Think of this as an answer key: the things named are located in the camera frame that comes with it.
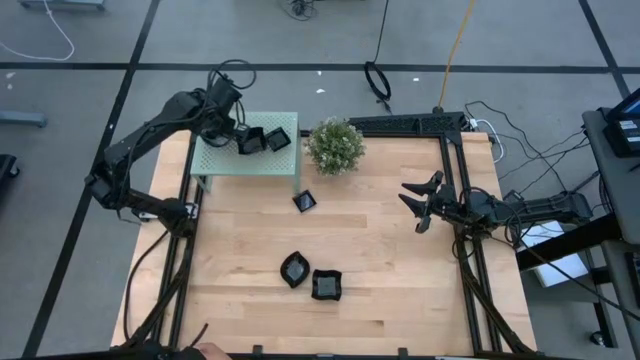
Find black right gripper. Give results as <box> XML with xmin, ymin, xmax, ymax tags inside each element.
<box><xmin>397</xmin><ymin>170</ymin><xmax>502</xmax><ymax>235</ymax></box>

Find black small square mini plate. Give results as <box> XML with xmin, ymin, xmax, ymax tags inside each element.
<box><xmin>292</xmin><ymin>189</ymin><xmax>318</xmax><ymax>214</ymax></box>
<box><xmin>264</xmin><ymin>126</ymin><xmax>293</xmax><ymax>153</ymax></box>

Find black wavy square mini plate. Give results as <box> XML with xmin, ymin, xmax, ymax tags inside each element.
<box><xmin>310</xmin><ymin>268</ymin><xmax>344</xmax><ymax>302</ymax></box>

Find black leaf-shaped mini plate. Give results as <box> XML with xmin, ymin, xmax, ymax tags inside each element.
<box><xmin>279</xmin><ymin>250</ymin><xmax>312</xmax><ymax>290</ymax></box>

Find mint green perforated side table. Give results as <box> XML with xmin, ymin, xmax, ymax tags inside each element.
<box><xmin>189</xmin><ymin>110</ymin><xmax>304</xmax><ymax>196</ymax></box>

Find small black box device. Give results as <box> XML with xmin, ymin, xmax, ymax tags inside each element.
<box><xmin>502</xmin><ymin>188</ymin><xmax>526</xmax><ymax>209</ymax></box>

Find green potted plant black pot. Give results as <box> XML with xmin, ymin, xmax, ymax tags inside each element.
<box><xmin>304</xmin><ymin>116</ymin><xmax>367</xmax><ymax>177</ymax></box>

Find black desk crossbar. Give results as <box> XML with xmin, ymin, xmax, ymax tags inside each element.
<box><xmin>514</xmin><ymin>214</ymin><xmax>624</xmax><ymax>272</ymax></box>

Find white box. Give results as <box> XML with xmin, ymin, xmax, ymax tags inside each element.
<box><xmin>516</xmin><ymin>219</ymin><xmax>592</xmax><ymax>289</ymax></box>

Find grey metal furniture foot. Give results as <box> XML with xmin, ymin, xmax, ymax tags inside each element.
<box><xmin>0</xmin><ymin>110</ymin><xmax>49</xmax><ymax>128</ymax></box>

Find grey desk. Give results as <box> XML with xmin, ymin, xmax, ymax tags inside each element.
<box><xmin>582</xmin><ymin>106</ymin><xmax>640</xmax><ymax>246</ymax></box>

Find grey metal cart base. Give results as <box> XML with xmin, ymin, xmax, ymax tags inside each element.
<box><xmin>18</xmin><ymin>0</ymin><xmax>108</xmax><ymax>12</ymax></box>

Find black labelled control box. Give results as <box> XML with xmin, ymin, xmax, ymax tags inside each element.
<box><xmin>602</xmin><ymin>117</ymin><xmax>640</xmax><ymax>159</ymax></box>

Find black chair base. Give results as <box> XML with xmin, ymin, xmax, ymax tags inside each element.
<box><xmin>0</xmin><ymin>153</ymin><xmax>21</xmax><ymax>194</ymax></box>

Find person's hand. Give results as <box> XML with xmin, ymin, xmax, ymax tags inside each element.
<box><xmin>197</xmin><ymin>342</ymin><xmax>234</xmax><ymax>360</ymax></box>

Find monitor with blue screen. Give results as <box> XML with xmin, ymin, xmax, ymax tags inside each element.
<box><xmin>619</xmin><ymin>87</ymin><xmax>640</xmax><ymax>121</ymax></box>

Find black left wrist camera cable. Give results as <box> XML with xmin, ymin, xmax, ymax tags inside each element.
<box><xmin>207</xmin><ymin>58</ymin><xmax>258</xmax><ymax>131</ymax></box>

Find black metal rig frame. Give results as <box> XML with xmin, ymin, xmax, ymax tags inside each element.
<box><xmin>112</xmin><ymin>110</ymin><xmax>540</xmax><ymax>359</ymax></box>

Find white power plug cable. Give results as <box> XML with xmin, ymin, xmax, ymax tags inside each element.
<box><xmin>467</xmin><ymin>117</ymin><xmax>506</xmax><ymax>165</ymax></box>

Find black hanging cable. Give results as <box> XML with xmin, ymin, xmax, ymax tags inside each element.
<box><xmin>363</xmin><ymin>0</ymin><xmax>395</xmax><ymax>114</ymax></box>

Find black cable bundle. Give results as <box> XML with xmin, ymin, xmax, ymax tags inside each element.
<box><xmin>279</xmin><ymin>0</ymin><xmax>321</xmax><ymax>21</ymax></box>

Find thick yellow hanging cable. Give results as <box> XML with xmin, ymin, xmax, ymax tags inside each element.
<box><xmin>437</xmin><ymin>0</ymin><xmax>476</xmax><ymax>112</ymax></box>

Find white floor cable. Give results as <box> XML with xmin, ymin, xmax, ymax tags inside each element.
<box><xmin>0</xmin><ymin>0</ymin><xmax>77</xmax><ymax>62</ymax></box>

